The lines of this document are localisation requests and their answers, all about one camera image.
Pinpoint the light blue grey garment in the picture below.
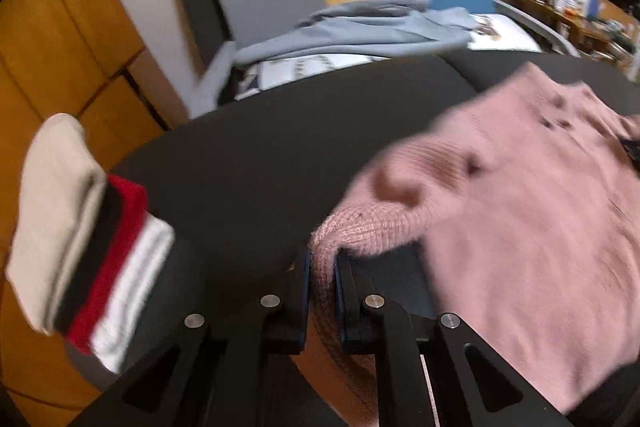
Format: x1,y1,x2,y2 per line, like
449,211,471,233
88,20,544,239
234,0,480,66

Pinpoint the red folded sweater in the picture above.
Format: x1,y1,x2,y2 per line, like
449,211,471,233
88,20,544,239
64,174,148,355

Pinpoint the beige folded sweater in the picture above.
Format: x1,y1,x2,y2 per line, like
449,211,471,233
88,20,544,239
6,113,106,335

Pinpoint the pink knit sweater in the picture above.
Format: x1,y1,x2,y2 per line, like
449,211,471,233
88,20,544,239
298,64,639,426

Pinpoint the white folded sweater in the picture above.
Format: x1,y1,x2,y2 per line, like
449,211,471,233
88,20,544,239
90,213,175,374

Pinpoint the white printed garment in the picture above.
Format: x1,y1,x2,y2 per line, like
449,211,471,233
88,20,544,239
234,14,542,101

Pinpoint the black folded sweater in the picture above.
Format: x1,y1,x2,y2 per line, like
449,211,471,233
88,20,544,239
54,184,122,336

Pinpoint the cluttered wooden desk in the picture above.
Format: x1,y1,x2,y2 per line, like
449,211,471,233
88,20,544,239
508,0,639,79

